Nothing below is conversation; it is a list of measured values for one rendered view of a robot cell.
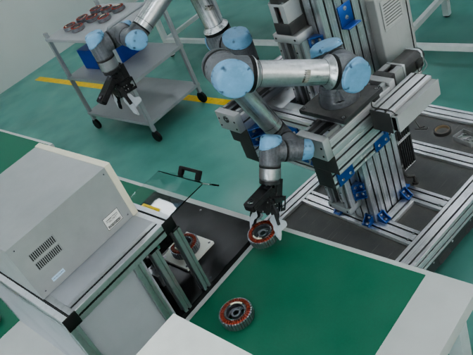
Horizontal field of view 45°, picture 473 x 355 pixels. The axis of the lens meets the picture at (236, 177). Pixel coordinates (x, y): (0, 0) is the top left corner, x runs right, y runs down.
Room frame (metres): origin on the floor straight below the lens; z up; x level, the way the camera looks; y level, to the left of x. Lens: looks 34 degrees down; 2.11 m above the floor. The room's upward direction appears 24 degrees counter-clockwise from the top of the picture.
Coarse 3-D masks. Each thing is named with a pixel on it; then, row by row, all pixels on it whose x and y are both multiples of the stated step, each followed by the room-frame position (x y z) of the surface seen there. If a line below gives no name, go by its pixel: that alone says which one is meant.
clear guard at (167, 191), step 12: (156, 180) 1.75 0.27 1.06; (168, 180) 1.72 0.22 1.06; (180, 180) 1.69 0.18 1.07; (192, 180) 1.65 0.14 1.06; (144, 192) 1.71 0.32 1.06; (156, 192) 1.68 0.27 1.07; (168, 192) 1.65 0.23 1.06; (180, 192) 1.62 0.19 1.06; (192, 192) 1.59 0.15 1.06; (156, 204) 1.61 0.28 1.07; (168, 204) 1.58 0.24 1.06; (180, 204) 1.55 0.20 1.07
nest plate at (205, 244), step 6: (204, 240) 1.68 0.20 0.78; (210, 240) 1.67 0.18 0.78; (204, 246) 1.65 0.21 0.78; (210, 246) 1.65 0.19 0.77; (168, 252) 1.70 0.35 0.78; (198, 252) 1.63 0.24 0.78; (204, 252) 1.63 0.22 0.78; (168, 258) 1.67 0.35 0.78; (174, 258) 1.66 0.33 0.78; (198, 258) 1.61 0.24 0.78; (174, 264) 1.63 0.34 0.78; (180, 264) 1.61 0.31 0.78; (186, 264) 1.60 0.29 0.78
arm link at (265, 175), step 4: (260, 168) 1.61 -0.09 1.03; (280, 168) 1.60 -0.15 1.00; (260, 172) 1.61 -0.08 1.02; (264, 172) 1.59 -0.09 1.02; (268, 172) 1.58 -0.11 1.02; (272, 172) 1.58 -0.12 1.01; (276, 172) 1.58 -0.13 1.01; (280, 172) 1.60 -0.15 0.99; (260, 176) 1.60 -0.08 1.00; (264, 176) 1.59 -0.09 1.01; (268, 176) 1.58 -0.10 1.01; (272, 176) 1.58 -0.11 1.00; (276, 176) 1.58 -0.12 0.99; (280, 176) 1.60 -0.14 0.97; (264, 180) 1.59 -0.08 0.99; (268, 180) 1.58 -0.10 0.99; (272, 180) 1.57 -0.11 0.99; (276, 180) 1.58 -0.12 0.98
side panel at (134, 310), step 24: (120, 288) 1.30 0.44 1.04; (144, 288) 1.34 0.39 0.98; (96, 312) 1.25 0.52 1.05; (120, 312) 1.28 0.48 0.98; (144, 312) 1.31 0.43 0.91; (168, 312) 1.34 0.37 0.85; (72, 336) 1.19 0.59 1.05; (96, 336) 1.22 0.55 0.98; (120, 336) 1.25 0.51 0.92; (144, 336) 1.29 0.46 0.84
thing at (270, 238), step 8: (256, 224) 1.58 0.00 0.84; (264, 224) 1.57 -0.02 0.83; (248, 232) 1.56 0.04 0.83; (256, 232) 1.56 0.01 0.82; (264, 232) 1.55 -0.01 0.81; (272, 232) 1.50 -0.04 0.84; (248, 240) 1.53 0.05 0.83; (256, 240) 1.50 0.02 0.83; (264, 240) 1.49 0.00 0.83; (272, 240) 1.49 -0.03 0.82; (256, 248) 1.50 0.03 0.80
